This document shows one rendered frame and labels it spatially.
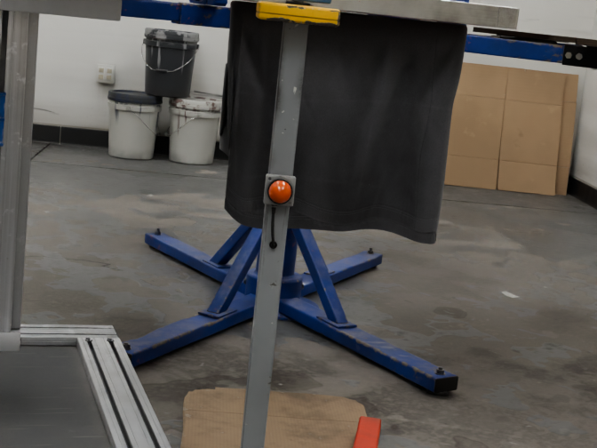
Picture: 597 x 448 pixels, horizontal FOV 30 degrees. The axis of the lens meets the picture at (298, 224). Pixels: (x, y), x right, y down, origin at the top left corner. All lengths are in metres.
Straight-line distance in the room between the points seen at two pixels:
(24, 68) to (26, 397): 0.61
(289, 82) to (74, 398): 0.71
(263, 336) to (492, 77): 5.13
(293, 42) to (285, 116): 0.12
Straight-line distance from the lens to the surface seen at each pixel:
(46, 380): 2.18
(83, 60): 6.81
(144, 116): 6.43
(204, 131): 6.45
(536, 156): 6.94
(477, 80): 6.89
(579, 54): 3.16
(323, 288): 3.33
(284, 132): 1.84
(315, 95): 2.13
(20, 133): 1.88
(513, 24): 2.09
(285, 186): 1.82
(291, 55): 1.83
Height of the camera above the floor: 0.95
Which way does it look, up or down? 11 degrees down
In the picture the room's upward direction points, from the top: 6 degrees clockwise
